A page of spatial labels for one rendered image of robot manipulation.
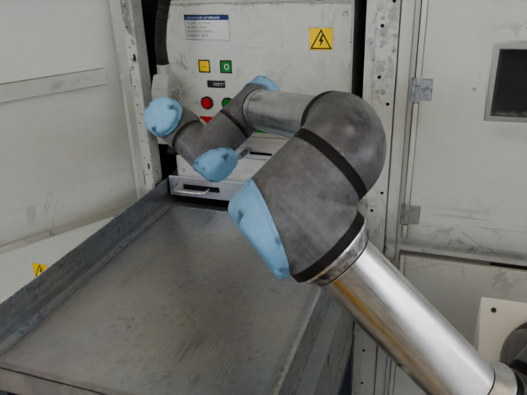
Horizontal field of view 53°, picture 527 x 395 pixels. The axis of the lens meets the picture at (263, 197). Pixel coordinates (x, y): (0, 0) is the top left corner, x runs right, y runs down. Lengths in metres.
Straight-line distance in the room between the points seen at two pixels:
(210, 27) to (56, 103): 0.43
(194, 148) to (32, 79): 0.53
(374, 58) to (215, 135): 0.43
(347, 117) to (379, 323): 0.25
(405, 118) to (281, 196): 0.69
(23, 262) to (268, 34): 1.16
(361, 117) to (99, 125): 0.95
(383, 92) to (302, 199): 0.68
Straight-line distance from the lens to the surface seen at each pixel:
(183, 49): 1.41
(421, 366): 0.69
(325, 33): 1.28
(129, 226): 1.39
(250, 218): 0.59
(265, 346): 0.97
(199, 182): 1.49
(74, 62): 1.42
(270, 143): 1.33
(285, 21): 1.30
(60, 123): 1.42
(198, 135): 0.99
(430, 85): 1.20
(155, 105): 1.02
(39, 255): 1.90
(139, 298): 1.13
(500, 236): 1.32
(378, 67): 1.22
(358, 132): 0.62
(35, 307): 1.16
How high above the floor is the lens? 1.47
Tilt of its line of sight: 24 degrees down
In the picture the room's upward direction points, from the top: 2 degrees counter-clockwise
